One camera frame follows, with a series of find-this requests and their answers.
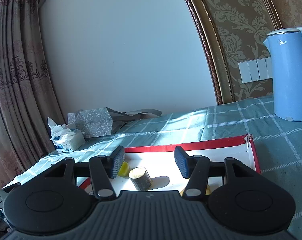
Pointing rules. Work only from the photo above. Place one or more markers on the dark eggplant chunk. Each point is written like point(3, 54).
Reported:
point(140, 178)

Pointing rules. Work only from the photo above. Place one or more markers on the yellow bell pepper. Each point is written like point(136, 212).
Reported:
point(196, 192)

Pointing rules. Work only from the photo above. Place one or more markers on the light blue electric kettle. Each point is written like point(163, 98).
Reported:
point(285, 48)

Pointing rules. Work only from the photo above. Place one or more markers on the teal plaid tablecloth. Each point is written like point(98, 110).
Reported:
point(55, 199)

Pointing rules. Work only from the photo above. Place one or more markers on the white tissue pack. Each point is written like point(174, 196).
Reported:
point(66, 138)

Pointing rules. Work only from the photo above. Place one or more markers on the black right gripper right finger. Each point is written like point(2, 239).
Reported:
point(196, 169)

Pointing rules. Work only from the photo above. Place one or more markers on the gold ornate wall frame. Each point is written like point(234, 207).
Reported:
point(233, 31)

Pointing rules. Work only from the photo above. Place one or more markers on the small green tomato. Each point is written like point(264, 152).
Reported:
point(124, 170)

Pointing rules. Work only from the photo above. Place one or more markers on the red shallow cardboard box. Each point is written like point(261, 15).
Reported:
point(151, 173)

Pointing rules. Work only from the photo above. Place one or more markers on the brown patterned curtain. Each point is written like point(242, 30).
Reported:
point(27, 98)

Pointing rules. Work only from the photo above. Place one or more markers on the grey patterned gift bag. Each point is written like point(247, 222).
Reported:
point(105, 121)

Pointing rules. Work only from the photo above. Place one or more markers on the white wall switch panel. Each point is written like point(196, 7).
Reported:
point(255, 70)

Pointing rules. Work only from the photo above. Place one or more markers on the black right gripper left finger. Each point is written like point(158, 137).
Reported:
point(103, 168)

